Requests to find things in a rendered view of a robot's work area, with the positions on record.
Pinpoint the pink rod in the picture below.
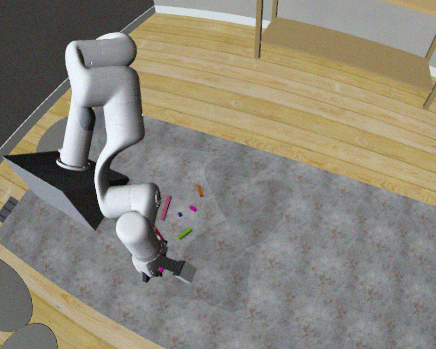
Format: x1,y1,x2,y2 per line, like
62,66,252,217
161,195,171,221

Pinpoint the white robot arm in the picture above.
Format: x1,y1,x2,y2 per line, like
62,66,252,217
56,32,161,262

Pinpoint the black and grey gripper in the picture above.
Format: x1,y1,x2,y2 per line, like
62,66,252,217
132,235,168,283

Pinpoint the lime green rod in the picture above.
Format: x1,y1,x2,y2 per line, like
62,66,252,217
178,228,193,240

